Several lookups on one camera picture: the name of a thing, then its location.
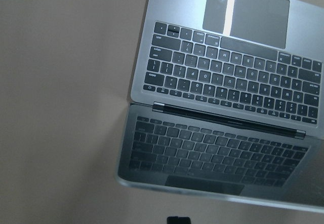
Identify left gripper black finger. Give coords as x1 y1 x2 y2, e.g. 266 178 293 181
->
167 216 190 224

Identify grey laptop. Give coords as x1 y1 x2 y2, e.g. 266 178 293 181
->
116 0 323 213

